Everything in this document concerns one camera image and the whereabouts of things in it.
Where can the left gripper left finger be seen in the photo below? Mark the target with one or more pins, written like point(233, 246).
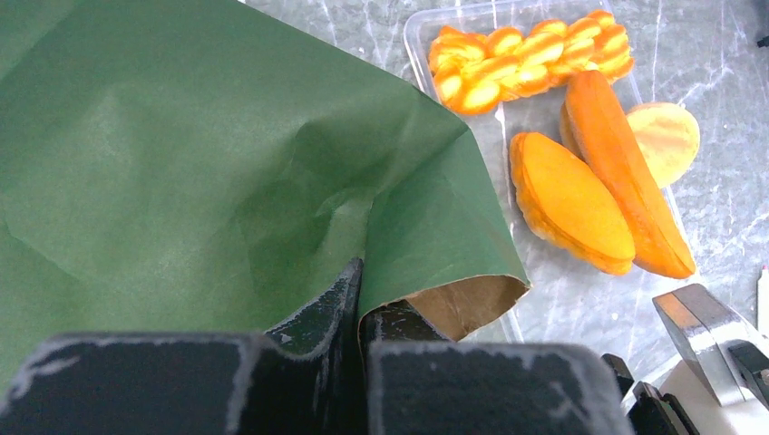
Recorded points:
point(295, 378)

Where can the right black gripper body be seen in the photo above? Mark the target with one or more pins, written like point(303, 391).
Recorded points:
point(649, 411)

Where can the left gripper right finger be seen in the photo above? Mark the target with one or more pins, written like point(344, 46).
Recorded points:
point(420, 382)

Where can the long metal tweezers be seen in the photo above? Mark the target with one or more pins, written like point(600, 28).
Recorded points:
point(725, 352)

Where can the green paper bag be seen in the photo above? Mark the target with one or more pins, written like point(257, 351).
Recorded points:
point(201, 166)

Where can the round pale fake bun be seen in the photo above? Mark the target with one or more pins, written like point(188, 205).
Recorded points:
point(668, 136)

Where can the braided fake bread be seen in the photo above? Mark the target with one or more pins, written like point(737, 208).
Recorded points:
point(473, 73)

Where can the clear plastic tray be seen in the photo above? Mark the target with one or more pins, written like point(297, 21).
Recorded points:
point(569, 301)

